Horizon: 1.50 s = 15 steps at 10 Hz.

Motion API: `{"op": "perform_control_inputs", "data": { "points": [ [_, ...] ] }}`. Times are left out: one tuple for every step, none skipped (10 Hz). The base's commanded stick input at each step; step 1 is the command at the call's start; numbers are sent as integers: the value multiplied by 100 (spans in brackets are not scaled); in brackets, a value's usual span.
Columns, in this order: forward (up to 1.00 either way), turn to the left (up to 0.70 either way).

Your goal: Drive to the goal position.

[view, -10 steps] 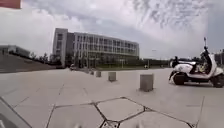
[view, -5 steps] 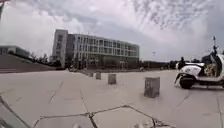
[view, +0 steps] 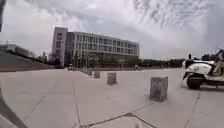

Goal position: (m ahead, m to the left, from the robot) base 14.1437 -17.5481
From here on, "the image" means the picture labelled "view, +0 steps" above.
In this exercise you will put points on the row of trees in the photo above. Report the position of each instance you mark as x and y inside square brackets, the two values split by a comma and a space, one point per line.
[163, 62]

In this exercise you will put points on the grey paved plaza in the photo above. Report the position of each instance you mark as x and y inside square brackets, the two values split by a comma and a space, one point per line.
[60, 100]

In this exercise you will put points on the low grey building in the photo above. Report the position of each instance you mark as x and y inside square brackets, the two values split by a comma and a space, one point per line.
[16, 50]

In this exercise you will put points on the grey stone bollard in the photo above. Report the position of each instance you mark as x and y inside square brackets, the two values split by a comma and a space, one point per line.
[96, 74]
[158, 88]
[111, 78]

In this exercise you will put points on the large grey glass-fronted building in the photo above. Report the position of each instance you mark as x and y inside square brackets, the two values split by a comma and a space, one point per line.
[96, 48]

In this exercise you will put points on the dark sloped embankment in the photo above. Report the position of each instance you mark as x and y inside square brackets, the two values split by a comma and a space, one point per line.
[18, 63]

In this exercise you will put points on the white scooter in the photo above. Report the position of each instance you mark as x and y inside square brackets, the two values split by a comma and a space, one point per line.
[198, 71]

